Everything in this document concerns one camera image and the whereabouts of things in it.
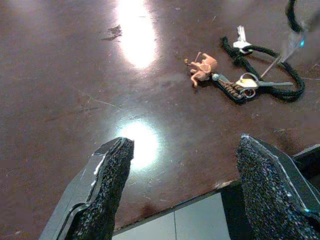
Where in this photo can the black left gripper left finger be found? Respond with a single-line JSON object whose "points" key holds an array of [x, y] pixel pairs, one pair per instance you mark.
{"points": [[100, 195]]}

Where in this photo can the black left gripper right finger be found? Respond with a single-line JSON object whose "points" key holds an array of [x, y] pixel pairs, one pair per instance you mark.
{"points": [[270, 190]]}

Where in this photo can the long silver key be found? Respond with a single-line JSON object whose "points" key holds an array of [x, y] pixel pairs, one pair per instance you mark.
{"points": [[262, 83]]}

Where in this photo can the brown braided key fob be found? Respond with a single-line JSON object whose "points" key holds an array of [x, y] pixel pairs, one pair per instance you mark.
{"points": [[228, 86]]}

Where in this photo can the small silver key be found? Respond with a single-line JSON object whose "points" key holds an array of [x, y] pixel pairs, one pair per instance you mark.
{"points": [[241, 41]]}

